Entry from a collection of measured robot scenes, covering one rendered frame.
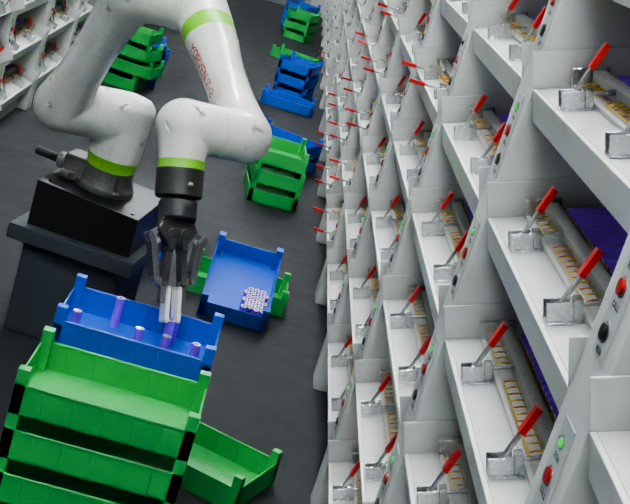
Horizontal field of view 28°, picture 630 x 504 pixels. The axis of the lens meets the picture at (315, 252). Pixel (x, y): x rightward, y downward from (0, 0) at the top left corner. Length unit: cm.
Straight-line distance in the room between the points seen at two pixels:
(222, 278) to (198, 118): 139
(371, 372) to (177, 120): 65
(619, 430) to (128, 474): 114
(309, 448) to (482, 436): 153
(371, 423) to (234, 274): 146
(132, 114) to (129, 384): 97
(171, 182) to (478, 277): 81
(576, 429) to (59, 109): 204
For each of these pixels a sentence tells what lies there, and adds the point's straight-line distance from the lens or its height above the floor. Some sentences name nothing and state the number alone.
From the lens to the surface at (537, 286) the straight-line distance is 147.
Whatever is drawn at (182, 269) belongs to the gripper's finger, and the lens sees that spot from 242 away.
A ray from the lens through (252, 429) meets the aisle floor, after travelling 302.
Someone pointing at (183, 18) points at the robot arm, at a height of 89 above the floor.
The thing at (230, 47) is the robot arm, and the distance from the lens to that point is 266.
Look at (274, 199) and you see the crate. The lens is 495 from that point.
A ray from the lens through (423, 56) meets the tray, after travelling 312.
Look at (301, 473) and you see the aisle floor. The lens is 288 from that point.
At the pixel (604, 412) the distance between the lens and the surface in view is 110.
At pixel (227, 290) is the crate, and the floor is 5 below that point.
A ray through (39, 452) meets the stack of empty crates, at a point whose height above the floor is 27.
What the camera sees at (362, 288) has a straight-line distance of 309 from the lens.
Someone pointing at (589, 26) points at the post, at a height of 117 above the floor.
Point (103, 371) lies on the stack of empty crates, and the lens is 224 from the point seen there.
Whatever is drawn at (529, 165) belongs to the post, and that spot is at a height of 97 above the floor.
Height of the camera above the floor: 125
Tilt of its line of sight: 16 degrees down
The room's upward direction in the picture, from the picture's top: 17 degrees clockwise
